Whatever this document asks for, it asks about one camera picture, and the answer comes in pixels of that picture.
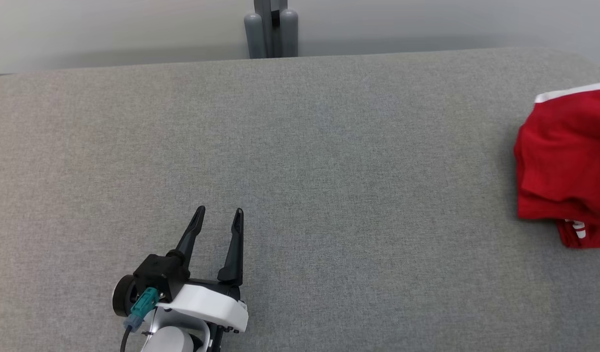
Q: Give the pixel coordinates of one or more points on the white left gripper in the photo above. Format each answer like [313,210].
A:
[207,300]

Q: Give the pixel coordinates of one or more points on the red shorts white waistband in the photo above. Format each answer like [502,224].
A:
[564,156]

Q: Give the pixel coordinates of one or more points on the red white lettered jersey shirt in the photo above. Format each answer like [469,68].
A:
[588,234]

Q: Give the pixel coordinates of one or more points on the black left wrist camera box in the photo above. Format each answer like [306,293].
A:
[158,271]

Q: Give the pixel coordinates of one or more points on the grey cylindrical post foot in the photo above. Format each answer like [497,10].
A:
[289,34]
[254,39]

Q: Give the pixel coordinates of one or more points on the grey metal partition post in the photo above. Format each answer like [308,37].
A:
[270,24]

